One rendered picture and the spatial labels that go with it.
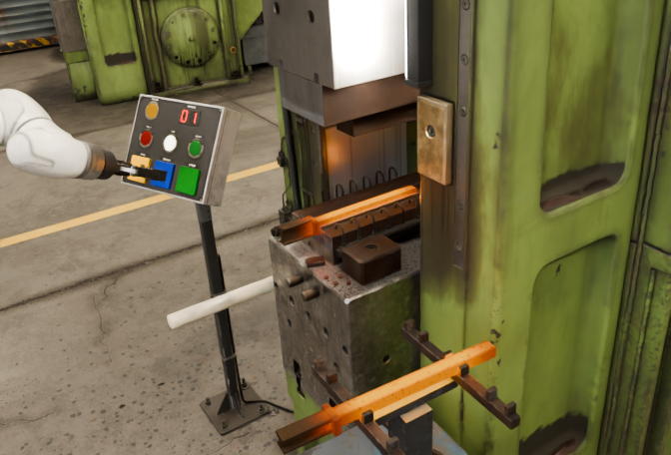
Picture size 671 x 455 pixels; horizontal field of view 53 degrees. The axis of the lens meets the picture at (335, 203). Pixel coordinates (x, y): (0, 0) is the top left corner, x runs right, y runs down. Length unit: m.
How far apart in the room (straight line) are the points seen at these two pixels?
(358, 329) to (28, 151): 0.82
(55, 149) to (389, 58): 0.76
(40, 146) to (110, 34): 4.90
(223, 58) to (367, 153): 4.76
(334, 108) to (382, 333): 0.55
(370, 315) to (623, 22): 0.82
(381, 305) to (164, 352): 1.56
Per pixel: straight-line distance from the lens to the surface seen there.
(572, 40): 1.41
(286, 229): 1.59
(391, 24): 1.46
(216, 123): 1.92
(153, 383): 2.83
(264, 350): 2.87
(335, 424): 1.17
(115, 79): 6.46
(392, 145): 1.96
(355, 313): 1.54
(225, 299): 2.06
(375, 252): 1.54
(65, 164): 1.61
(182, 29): 6.40
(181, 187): 1.96
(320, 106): 1.47
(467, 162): 1.34
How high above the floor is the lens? 1.77
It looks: 26 degrees down
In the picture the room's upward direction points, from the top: 4 degrees counter-clockwise
